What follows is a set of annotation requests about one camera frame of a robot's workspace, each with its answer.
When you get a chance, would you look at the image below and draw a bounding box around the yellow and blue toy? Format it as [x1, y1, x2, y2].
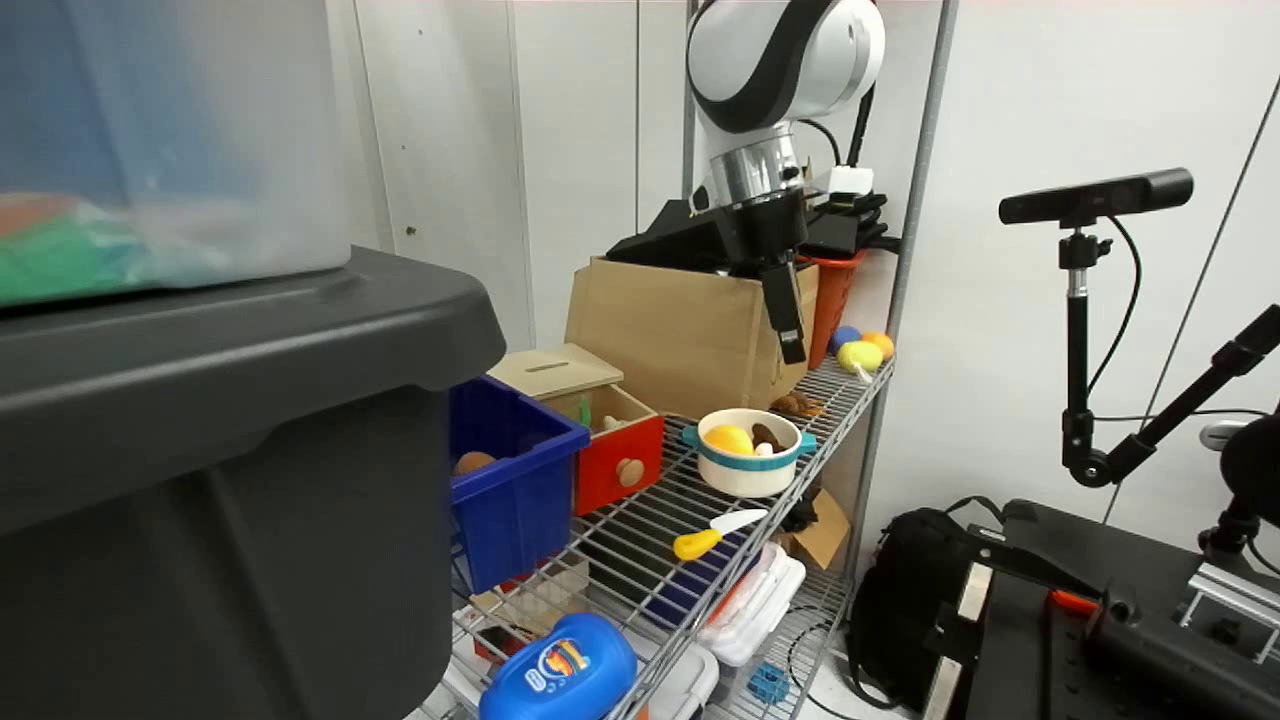
[834, 330, 896, 381]

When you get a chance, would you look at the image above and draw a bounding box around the black backpack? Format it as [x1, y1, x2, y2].
[843, 507, 1001, 720]

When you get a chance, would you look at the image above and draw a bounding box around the clear plastic storage bin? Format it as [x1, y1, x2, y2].
[0, 0, 353, 307]

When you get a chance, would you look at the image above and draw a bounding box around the orange plastic container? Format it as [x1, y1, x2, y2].
[808, 258, 861, 364]

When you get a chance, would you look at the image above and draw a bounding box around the white bowl with teal rim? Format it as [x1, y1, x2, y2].
[684, 409, 815, 500]

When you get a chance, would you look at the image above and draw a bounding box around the metal wire shelf rack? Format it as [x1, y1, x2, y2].
[411, 0, 959, 720]

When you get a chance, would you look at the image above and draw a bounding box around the orange black clamp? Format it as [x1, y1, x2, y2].
[1049, 589, 1135, 626]

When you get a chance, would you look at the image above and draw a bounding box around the blue plastic bin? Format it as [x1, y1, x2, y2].
[448, 377, 588, 593]

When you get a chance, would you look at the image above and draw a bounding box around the yellow handled toy knife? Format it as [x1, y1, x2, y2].
[672, 507, 769, 564]

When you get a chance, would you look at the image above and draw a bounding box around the black stereo camera on stand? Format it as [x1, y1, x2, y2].
[995, 163, 1280, 491]

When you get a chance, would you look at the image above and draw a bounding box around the wooden box with red drawer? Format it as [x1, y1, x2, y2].
[494, 344, 664, 517]

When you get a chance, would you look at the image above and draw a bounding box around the large cardboard box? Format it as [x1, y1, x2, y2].
[565, 261, 808, 415]

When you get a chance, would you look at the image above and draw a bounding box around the brown plush toy in bowl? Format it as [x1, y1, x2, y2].
[753, 425, 786, 452]

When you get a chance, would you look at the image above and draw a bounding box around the black perforated table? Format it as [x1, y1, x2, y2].
[963, 500, 1280, 720]

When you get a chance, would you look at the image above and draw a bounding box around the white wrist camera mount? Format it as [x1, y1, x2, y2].
[824, 163, 877, 195]

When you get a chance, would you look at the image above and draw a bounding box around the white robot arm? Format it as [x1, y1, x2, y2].
[684, 0, 888, 364]

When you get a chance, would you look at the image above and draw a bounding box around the white plastic container lower shelf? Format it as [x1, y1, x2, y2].
[698, 543, 808, 669]

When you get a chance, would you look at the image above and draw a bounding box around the blue plastic lunch case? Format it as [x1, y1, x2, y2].
[481, 612, 639, 720]

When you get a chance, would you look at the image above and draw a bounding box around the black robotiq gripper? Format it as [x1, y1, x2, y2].
[716, 193, 808, 364]

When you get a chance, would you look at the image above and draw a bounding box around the yellow round plush toy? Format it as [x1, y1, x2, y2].
[706, 425, 753, 455]

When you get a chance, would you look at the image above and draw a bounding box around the large dark grey storage tote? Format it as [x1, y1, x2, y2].
[0, 251, 506, 720]

